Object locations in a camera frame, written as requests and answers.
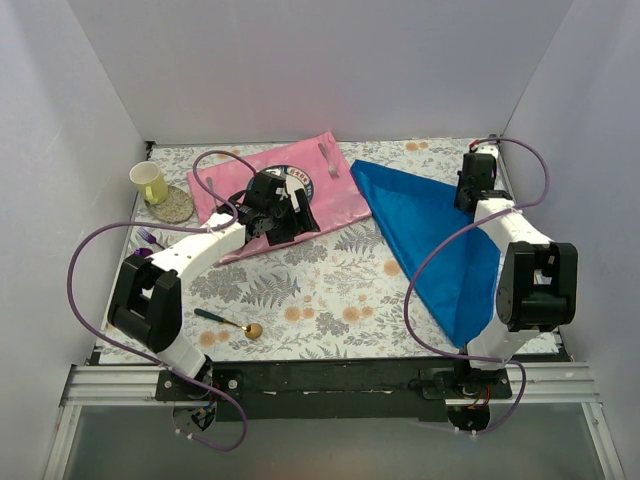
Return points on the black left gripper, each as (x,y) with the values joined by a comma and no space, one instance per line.
(291,220)

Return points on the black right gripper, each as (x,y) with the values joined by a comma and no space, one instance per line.
(464,195)

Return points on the blue cloth napkin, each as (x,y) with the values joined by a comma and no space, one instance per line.
(415,215)

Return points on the gold spoon teal handle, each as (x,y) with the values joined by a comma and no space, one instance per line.
(252,331)

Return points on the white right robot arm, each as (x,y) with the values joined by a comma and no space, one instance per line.
(537,285)

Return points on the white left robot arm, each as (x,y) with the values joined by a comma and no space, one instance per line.
(147,301)

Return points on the white plate green rim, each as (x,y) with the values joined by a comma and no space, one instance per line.
(296,179)

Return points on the silver spoon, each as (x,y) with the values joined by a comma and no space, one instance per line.
(210,185)

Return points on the pink satin placemat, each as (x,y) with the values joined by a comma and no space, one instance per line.
(336,203)

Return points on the silver fork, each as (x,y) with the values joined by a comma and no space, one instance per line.
(333,173)

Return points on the round speckled coaster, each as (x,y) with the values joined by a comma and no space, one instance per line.
(177,208)

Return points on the purple plastic fork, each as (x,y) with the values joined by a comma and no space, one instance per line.
(148,237)

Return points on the yellow mug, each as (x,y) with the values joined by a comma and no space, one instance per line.
(149,181)

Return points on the purple plastic spoon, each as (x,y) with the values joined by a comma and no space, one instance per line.
(143,252)

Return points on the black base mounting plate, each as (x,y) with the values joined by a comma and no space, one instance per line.
(414,388)

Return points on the aluminium front frame rail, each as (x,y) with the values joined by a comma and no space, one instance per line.
(130,385)

